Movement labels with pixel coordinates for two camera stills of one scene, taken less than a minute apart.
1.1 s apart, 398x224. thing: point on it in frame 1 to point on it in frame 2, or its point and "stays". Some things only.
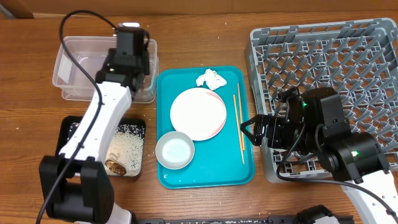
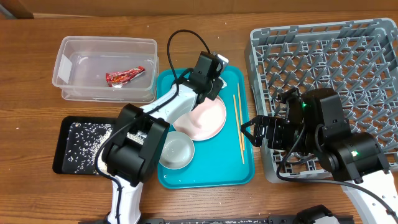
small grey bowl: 175,150 stays
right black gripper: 273,121 stays
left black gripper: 145,61 to 214,92
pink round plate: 199,113 stays
